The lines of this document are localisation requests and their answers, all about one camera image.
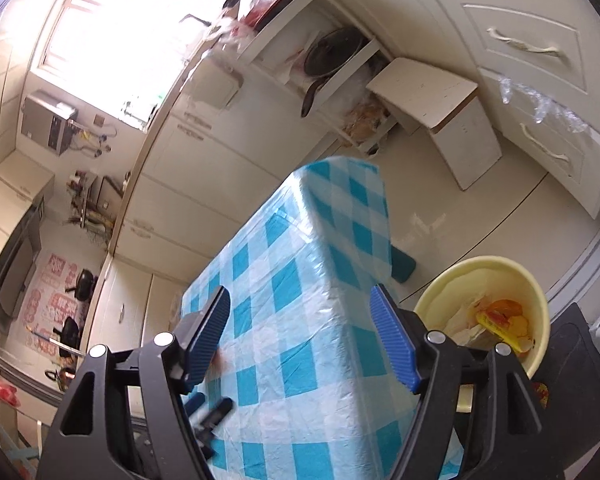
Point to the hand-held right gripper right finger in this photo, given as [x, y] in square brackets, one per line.
[392, 335]

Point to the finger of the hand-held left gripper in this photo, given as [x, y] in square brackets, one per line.
[217, 415]

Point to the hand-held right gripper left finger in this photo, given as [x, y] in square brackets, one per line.
[212, 325]

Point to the yellow plastic basin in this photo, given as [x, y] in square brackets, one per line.
[480, 272]

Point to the dark teal table leg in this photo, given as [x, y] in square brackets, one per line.
[405, 267]

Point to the white crumpled bag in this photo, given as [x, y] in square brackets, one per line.
[462, 320]

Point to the blue checkered tablecloth table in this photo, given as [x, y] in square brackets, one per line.
[305, 310]

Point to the orange snack wrapper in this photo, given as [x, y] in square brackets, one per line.
[502, 317]

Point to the white kitchen cabinets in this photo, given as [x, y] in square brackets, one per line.
[190, 160]

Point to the metal utensil rack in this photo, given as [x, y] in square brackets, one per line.
[95, 205]

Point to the black range hood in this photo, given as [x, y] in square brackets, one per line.
[10, 270]

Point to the red plastic bag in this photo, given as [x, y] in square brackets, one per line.
[0, 392]

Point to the clear plastic bag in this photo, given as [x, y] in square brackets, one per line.
[360, 115]

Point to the white wooden stool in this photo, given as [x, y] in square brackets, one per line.
[420, 90]

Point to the grey water heater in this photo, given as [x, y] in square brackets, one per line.
[42, 125]

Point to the clear plastic wrap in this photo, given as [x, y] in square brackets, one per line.
[555, 110]

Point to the black frying pan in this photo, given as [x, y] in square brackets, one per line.
[335, 50]

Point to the bright window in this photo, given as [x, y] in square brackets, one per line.
[120, 35]

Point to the white shelf rack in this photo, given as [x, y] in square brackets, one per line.
[275, 25]

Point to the red packet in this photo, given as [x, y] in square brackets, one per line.
[265, 10]

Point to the white drawer cabinet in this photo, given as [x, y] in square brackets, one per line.
[530, 5]

